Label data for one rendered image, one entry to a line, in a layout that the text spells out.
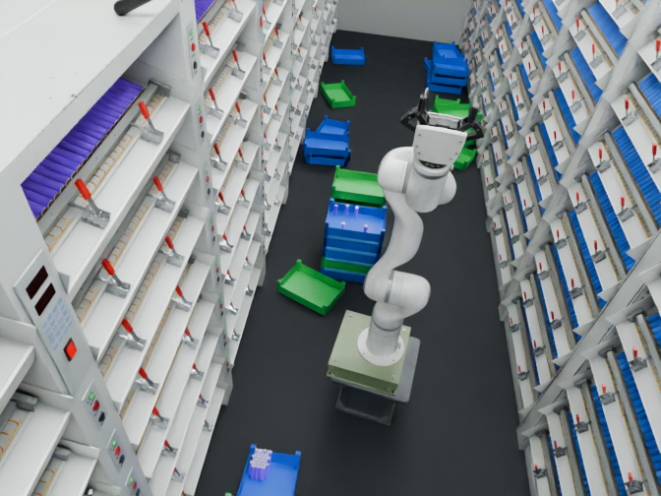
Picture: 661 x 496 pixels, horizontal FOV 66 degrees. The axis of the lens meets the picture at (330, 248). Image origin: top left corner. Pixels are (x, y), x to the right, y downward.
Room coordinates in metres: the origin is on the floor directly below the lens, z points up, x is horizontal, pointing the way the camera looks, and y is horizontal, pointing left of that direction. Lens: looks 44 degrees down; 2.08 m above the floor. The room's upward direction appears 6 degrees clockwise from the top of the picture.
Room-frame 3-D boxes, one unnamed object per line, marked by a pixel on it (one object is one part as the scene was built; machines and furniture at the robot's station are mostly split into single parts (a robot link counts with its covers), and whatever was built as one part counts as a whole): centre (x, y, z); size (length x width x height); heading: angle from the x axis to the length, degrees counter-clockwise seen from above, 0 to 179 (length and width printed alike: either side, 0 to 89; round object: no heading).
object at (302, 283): (1.79, 0.08, 0.04); 0.30 x 0.20 x 0.08; 64
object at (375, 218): (2.00, -0.11, 0.36); 0.30 x 0.20 x 0.08; 87
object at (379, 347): (1.23, -0.25, 0.46); 0.19 x 0.19 x 0.18
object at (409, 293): (1.22, -0.28, 0.68); 0.19 x 0.12 x 0.24; 82
